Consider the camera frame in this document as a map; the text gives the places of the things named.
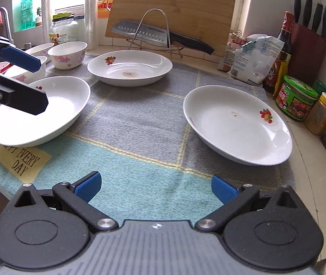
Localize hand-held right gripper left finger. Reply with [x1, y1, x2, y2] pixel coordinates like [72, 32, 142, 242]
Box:
[14, 171, 119, 233]

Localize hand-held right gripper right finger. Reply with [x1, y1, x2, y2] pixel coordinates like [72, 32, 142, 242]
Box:
[195, 175, 302, 233]

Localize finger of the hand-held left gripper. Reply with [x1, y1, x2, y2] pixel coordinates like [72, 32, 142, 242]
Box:
[0, 69, 49, 116]
[0, 29, 42, 73]

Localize large white bowl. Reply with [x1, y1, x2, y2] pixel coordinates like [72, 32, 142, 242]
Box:
[0, 56, 48, 86]

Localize white plate with fruit print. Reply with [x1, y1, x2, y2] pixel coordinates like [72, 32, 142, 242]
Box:
[87, 50, 173, 87]
[0, 75, 91, 147]
[183, 85, 293, 167]

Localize small white bowl pink flowers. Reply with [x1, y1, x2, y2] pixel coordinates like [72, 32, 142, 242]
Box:
[47, 41, 88, 70]

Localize metal faucet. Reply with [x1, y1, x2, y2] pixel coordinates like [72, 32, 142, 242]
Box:
[0, 6, 16, 45]

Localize green detergent bottle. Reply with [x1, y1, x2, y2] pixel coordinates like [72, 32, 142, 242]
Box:
[20, 0, 35, 31]

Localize white plastic bag roll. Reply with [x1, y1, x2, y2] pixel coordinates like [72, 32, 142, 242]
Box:
[41, 0, 52, 45]

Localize glass jar with green lid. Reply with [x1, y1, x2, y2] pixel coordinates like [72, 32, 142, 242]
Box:
[49, 12, 86, 45]

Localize grey and teal checked towel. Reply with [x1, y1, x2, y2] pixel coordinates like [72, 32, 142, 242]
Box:
[0, 52, 295, 207]

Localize stack of clear plastic cups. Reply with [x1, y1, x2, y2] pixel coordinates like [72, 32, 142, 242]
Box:
[85, 0, 99, 50]

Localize sauce jar with green lid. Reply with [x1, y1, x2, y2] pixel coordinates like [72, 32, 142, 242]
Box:
[276, 75, 319, 121]

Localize yellow spice jar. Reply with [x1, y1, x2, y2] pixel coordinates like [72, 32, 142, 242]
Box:
[304, 92, 326, 135]

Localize orange and white packet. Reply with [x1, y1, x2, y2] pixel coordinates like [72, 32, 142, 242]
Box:
[217, 41, 243, 72]

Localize white powder bag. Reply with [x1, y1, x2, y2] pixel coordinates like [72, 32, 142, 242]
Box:
[226, 35, 285, 85]

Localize green bottle cap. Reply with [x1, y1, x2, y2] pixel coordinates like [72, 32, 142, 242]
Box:
[313, 80, 326, 96]

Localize dark sauce bottle red cap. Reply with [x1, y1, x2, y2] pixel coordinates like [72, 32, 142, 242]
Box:
[263, 11, 295, 94]

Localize dark red knife block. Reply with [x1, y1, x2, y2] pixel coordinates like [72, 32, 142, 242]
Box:
[287, 22, 326, 87]

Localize bamboo cutting board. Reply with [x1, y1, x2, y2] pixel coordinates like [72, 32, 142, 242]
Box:
[105, 0, 238, 58]

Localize kitchen knife black handle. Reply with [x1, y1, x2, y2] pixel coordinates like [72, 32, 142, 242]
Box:
[112, 21, 215, 55]

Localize metal wire rack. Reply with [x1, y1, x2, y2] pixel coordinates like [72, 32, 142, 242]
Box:
[126, 9, 184, 59]

